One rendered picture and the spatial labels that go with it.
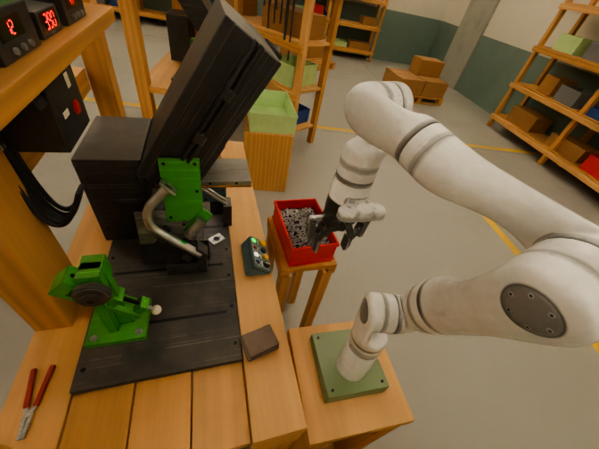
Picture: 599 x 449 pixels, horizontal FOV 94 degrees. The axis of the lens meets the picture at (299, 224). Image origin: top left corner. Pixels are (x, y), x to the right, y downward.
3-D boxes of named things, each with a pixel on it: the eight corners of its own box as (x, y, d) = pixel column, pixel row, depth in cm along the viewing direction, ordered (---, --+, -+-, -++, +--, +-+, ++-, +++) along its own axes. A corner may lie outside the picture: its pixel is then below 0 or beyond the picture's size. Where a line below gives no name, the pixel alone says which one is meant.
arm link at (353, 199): (339, 224, 47) (349, 195, 43) (319, 184, 55) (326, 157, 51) (385, 221, 50) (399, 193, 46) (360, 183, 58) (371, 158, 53)
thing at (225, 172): (246, 165, 118) (246, 159, 116) (250, 187, 107) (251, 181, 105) (143, 164, 106) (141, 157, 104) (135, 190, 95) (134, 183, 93)
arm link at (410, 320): (475, 338, 44) (417, 332, 44) (398, 335, 69) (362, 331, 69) (468, 281, 48) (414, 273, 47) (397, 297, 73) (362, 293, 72)
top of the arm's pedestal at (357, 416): (369, 322, 105) (373, 318, 103) (409, 423, 83) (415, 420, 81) (286, 333, 97) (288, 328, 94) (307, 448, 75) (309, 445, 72)
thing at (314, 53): (311, 59, 736) (315, 39, 706) (333, 69, 701) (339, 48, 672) (277, 61, 664) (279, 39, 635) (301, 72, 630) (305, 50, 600)
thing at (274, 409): (242, 162, 183) (242, 141, 173) (299, 439, 81) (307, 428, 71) (219, 161, 179) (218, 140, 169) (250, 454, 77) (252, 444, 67)
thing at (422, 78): (421, 93, 673) (436, 58, 623) (440, 105, 618) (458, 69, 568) (377, 87, 640) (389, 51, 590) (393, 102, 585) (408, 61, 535)
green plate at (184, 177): (203, 209, 101) (199, 151, 91) (203, 220, 94) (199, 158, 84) (169, 211, 98) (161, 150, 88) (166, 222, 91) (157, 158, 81)
